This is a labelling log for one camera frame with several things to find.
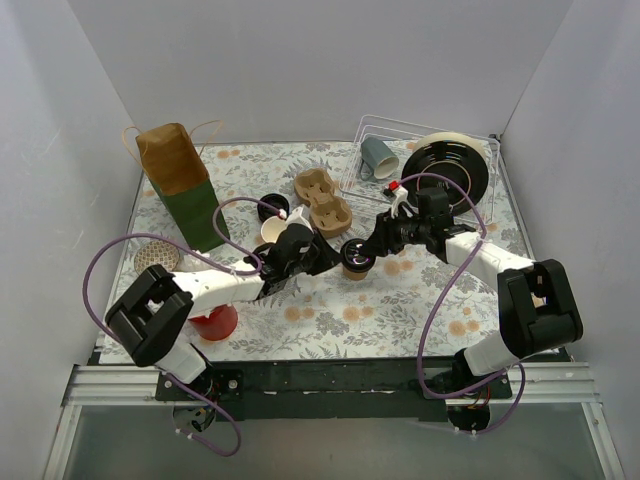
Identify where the black plastic cup lid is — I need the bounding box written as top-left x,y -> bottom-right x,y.
340,238 -> 375,273

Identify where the single kraft paper cup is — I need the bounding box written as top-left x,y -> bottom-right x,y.
342,265 -> 369,281

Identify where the stack of kraft paper cups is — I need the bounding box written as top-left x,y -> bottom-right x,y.
260,216 -> 287,243

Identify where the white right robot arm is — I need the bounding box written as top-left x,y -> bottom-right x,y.
355,182 -> 583,398

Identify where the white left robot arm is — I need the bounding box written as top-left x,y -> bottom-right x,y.
105,223 -> 341,400

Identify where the floral table mat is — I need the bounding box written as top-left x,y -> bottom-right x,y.
98,140 -> 561,365

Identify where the brown cardboard cup carrier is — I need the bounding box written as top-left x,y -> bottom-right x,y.
294,168 -> 353,239

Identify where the black plate with cream rim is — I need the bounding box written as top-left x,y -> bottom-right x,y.
401,132 -> 492,216

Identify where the grey ceramic mug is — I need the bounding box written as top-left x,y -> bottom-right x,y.
359,137 -> 399,181

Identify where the red cup with napkins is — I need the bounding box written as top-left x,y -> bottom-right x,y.
189,305 -> 238,341

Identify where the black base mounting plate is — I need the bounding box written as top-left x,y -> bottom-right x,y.
154,357 -> 501,424

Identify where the small patterned bowl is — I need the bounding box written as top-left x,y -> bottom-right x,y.
133,240 -> 181,274

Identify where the brown and green paper bag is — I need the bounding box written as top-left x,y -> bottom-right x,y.
122,122 -> 229,252

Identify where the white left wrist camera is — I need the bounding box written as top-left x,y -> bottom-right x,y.
285,205 -> 313,230

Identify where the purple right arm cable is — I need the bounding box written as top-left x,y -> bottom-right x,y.
399,172 -> 527,436

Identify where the white wire dish rack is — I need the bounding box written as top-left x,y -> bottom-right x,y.
339,115 -> 500,233

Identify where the aluminium frame rail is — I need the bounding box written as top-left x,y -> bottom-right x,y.
42,364 -> 161,480

